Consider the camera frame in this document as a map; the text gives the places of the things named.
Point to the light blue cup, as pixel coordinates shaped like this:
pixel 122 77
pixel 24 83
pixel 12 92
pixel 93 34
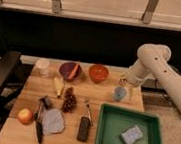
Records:
pixel 119 94

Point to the red yellow apple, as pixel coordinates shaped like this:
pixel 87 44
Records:
pixel 25 116

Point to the bunch of dark grapes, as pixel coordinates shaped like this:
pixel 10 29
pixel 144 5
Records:
pixel 69 100

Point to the black remote control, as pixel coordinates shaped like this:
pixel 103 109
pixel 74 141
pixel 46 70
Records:
pixel 84 127

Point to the black handled knife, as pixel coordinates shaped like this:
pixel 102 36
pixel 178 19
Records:
pixel 38 123

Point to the green plastic tray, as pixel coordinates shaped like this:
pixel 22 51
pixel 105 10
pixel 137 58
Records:
pixel 113 121

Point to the orange carrot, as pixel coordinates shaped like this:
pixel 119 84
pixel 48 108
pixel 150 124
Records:
pixel 73 72

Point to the blue sponge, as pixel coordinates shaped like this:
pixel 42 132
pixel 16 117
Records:
pixel 131 135

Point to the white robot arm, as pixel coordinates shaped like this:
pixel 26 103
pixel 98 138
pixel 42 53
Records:
pixel 152 59

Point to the yellow banana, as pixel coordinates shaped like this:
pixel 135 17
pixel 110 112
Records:
pixel 58 86

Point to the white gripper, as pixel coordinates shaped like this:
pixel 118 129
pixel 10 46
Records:
pixel 135 75

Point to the red bowl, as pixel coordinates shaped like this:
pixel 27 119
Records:
pixel 98 73

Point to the white cup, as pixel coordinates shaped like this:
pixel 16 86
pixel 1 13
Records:
pixel 43 67

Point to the grey blue cloth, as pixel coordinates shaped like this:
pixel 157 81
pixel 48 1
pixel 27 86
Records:
pixel 52 121

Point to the purple bowl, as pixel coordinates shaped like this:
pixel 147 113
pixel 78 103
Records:
pixel 66 68

